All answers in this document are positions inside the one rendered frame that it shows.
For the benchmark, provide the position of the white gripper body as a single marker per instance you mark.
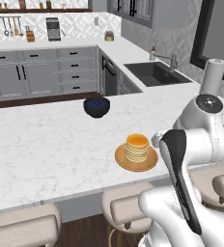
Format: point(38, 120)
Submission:
point(156, 139)

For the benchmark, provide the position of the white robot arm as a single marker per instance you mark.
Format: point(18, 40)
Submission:
point(197, 141)

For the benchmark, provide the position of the golden pancake stack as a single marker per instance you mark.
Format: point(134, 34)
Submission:
point(137, 147)

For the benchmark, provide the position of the brown round plate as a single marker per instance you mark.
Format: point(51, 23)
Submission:
point(123, 160)

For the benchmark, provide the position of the grey sink cupboard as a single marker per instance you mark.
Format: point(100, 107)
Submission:
point(127, 85)

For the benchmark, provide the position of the dark sink basin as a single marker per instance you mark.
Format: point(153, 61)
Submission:
point(155, 73)

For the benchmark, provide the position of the dark blue bowl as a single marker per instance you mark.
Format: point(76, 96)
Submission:
point(96, 107)

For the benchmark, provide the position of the beige padded stool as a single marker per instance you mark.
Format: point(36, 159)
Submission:
point(23, 225)
point(123, 205)
point(217, 183)

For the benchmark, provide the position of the black dishwasher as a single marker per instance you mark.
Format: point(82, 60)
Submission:
point(109, 77)

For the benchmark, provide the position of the silver tap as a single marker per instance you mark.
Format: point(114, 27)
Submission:
point(172, 61)

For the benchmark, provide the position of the white paper towel roll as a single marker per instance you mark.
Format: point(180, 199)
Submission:
point(213, 77)

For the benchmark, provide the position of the soap dispenser bottle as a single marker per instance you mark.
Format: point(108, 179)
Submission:
point(153, 54)

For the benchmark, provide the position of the black framed window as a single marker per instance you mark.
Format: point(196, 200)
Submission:
point(197, 38)

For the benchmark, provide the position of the small potted plant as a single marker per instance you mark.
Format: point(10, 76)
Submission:
point(109, 36)

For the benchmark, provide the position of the grey base cupboard run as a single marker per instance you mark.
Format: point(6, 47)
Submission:
point(43, 74)

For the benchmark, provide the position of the small pale bottle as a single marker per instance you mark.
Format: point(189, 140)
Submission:
point(64, 5)

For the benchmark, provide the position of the wooden knife block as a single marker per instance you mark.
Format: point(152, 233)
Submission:
point(30, 35)

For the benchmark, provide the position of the brown jar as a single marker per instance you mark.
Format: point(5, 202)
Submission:
point(48, 4)

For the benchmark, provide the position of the amber jar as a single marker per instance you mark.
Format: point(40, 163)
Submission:
point(41, 5)

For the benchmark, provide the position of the brown box on shelf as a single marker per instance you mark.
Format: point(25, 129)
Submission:
point(22, 4)

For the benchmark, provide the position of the small tan bottle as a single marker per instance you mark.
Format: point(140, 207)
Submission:
point(5, 5)
point(0, 5)

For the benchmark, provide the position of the grey glass wall cupboards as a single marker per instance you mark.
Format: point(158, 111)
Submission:
point(143, 11)

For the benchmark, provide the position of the white wall socket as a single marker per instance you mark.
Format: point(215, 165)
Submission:
point(96, 21)

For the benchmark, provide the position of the dark wooden wall shelf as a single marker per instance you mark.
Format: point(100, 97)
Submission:
point(36, 10)

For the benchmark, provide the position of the rail with hanging tools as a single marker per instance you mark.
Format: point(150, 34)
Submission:
point(11, 25)

